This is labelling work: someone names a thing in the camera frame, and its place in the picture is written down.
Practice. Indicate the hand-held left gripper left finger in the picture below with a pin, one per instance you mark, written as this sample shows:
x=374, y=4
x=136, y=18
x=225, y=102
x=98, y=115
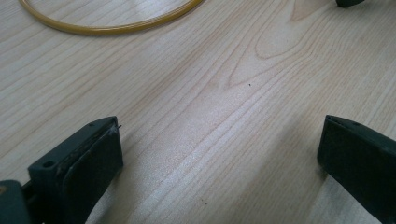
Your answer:
x=77, y=174

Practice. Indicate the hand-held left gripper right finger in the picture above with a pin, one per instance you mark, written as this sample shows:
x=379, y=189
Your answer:
x=361, y=161

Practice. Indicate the dark object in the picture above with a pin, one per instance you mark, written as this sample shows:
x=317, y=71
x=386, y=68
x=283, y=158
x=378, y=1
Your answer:
x=348, y=2

